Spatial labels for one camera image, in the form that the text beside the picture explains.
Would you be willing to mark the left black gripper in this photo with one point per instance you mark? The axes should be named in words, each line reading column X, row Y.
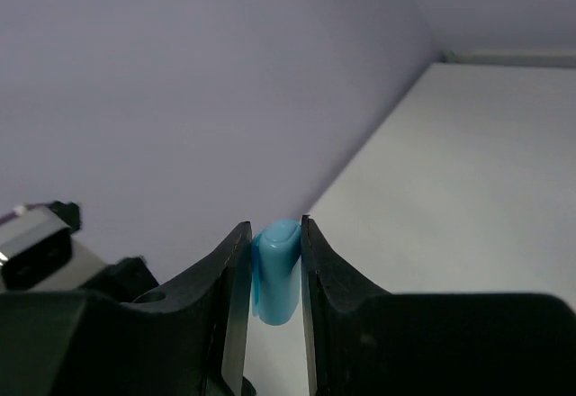
column 123, row 281

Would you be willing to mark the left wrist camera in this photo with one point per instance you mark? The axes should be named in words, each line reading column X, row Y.
column 39, row 249

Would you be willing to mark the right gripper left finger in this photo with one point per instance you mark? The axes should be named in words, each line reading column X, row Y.
column 187, row 336

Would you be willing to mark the blue marker cap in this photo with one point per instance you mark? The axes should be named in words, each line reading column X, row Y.
column 276, row 272

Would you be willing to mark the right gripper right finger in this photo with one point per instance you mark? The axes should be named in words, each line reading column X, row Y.
column 363, row 340

